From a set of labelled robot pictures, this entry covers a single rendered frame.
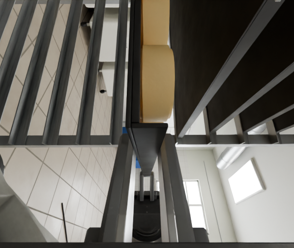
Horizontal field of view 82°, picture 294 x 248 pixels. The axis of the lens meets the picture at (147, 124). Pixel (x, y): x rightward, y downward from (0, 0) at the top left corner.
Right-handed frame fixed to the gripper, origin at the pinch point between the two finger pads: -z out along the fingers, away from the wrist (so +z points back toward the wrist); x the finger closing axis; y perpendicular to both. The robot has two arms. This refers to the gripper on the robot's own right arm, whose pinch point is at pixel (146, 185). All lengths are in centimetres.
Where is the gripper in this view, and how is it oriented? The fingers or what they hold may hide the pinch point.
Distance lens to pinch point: 41.6
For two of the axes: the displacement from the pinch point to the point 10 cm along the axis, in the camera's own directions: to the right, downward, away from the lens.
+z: 0.0, 9.8, 1.8
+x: 10.0, 0.0, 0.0
